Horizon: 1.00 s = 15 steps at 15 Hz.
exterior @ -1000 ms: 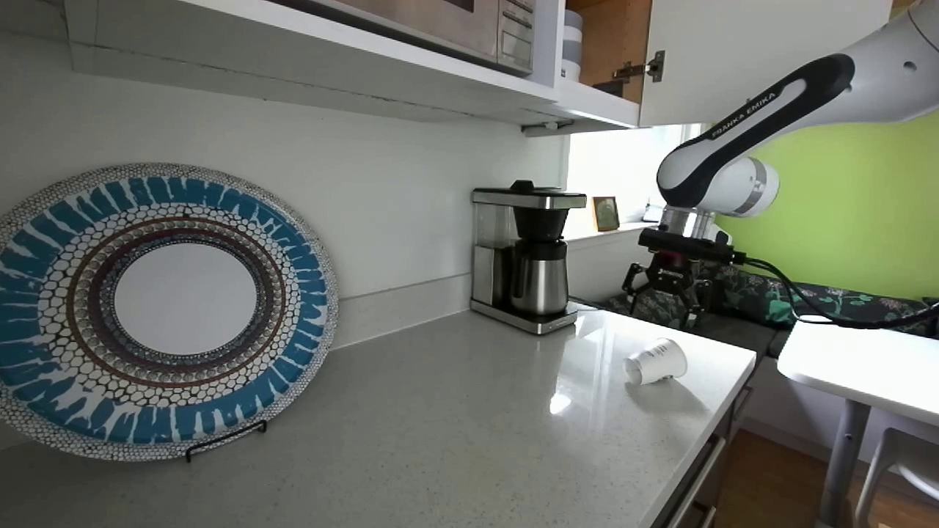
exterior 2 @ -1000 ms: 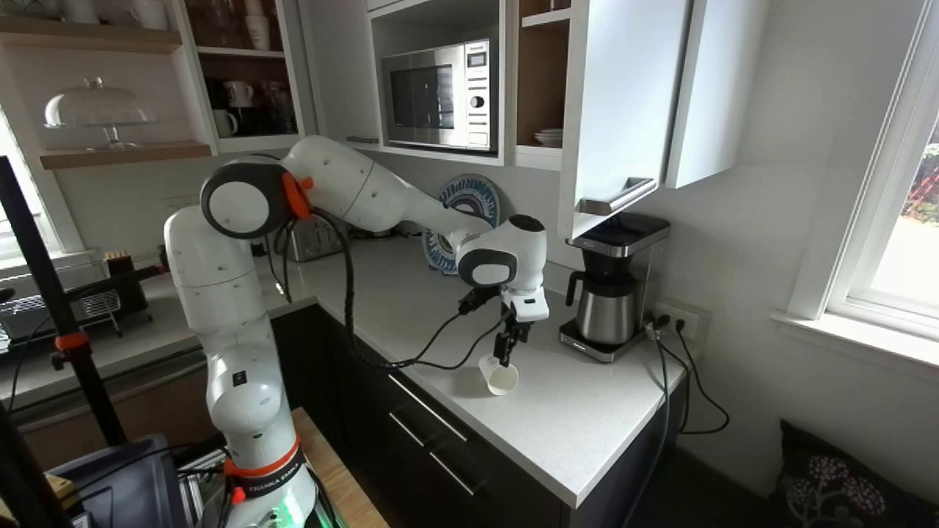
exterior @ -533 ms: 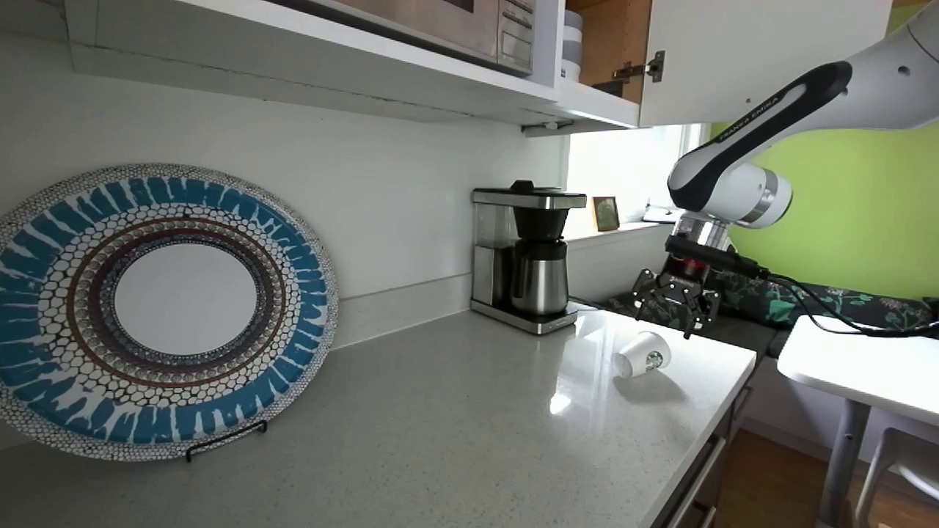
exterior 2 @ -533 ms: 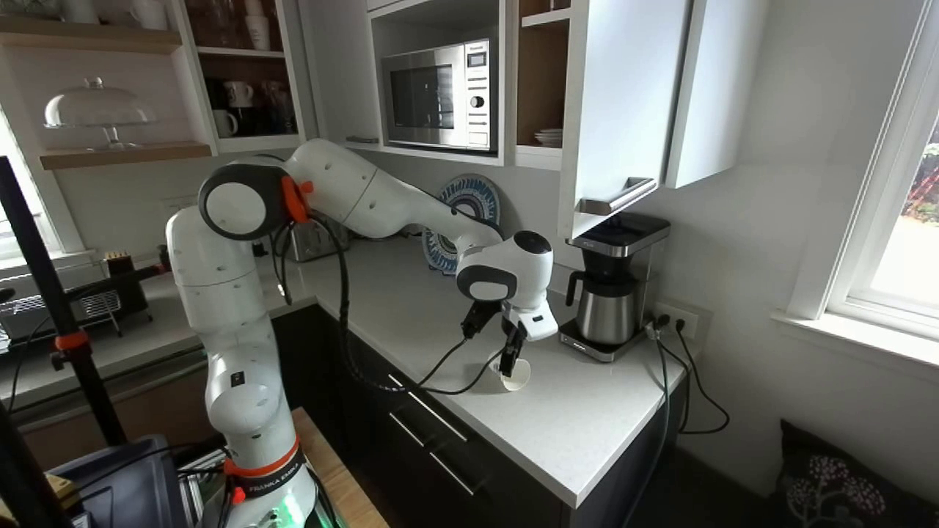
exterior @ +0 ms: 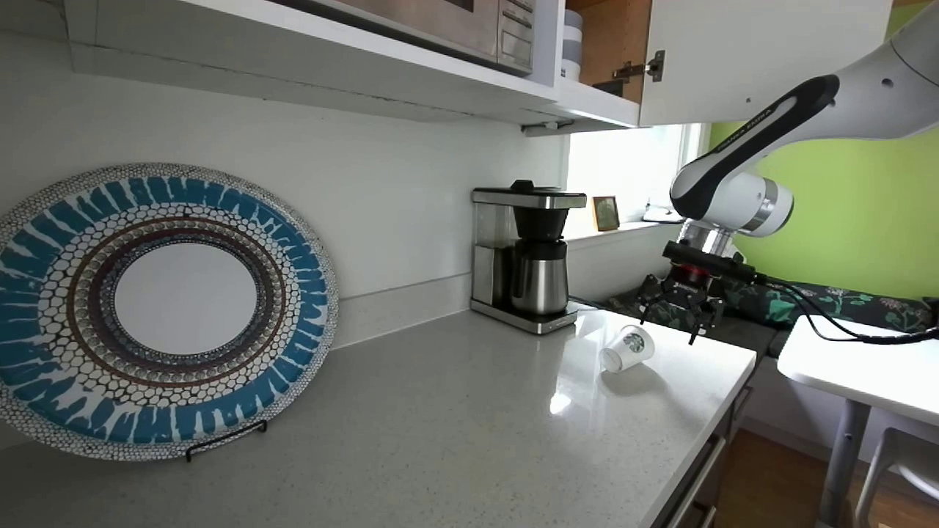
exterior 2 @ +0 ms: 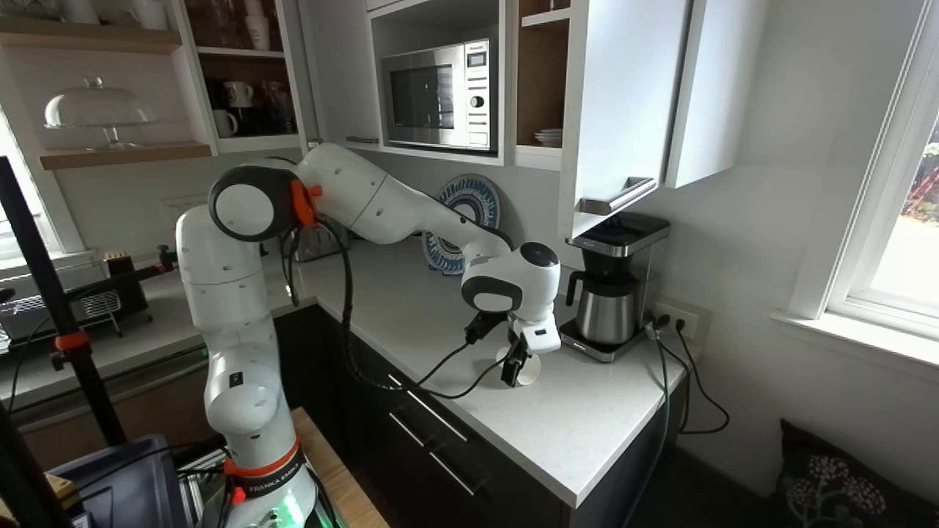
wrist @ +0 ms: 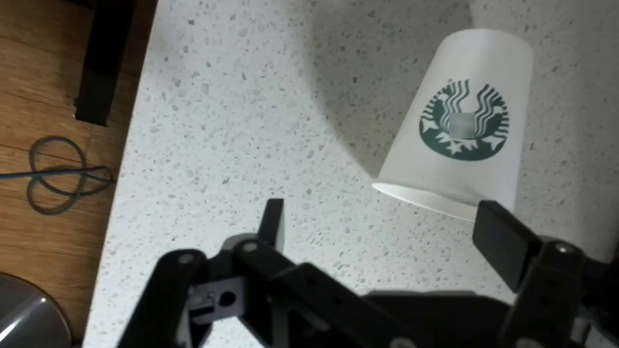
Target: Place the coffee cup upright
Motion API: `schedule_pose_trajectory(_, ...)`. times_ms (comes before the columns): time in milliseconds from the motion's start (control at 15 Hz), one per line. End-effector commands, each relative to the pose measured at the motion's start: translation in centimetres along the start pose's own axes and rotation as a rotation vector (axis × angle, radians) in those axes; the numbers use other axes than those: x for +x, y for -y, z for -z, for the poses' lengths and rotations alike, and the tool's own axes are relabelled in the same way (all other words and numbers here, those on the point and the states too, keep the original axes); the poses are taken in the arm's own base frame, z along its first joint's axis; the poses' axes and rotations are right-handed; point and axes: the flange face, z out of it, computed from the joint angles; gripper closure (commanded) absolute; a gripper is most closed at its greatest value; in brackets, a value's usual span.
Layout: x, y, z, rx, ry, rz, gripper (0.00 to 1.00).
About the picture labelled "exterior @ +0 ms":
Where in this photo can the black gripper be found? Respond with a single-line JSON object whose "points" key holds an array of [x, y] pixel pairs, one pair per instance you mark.
{"points": [[705, 268]]}

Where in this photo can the white paper coffee cup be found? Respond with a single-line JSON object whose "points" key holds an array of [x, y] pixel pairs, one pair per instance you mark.
{"points": [[630, 347]]}

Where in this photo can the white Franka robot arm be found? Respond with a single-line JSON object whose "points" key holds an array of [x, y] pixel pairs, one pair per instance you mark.
{"points": [[831, 108]]}

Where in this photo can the stainless steel coffee maker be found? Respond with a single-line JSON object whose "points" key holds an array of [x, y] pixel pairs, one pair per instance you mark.
{"points": [[532, 265]]}

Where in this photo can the counter drawer front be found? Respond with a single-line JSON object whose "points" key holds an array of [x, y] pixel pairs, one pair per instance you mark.
{"points": [[708, 459]]}

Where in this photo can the patterned green bench cushion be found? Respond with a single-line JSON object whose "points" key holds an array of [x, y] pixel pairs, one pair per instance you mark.
{"points": [[860, 307]]}

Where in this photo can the white side table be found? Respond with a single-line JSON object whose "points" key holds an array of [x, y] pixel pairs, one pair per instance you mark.
{"points": [[860, 369]]}

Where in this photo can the under-cabinet light bar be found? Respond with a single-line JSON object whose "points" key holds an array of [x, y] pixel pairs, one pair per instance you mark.
{"points": [[568, 124]]}

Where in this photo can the grey chair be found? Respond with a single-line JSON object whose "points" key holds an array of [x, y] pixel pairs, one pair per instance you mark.
{"points": [[906, 475]]}

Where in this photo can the stacked white containers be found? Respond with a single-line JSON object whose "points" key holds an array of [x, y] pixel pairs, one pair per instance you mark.
{"points": [[570, 45]]}

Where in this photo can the stainless steel microwave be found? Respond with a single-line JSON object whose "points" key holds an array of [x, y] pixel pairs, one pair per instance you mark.
{"points": [[429, 24]]}

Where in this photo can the blue patterned decorative plate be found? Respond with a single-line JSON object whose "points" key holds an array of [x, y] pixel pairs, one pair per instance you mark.
{"points": [[59, 312]]}

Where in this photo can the small picture frame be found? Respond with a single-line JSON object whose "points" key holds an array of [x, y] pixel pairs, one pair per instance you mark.
{"points": [[605, 214]]}

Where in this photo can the white wall cabinet shelf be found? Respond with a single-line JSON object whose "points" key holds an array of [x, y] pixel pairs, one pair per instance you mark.
{"points": [[392, 83]]}

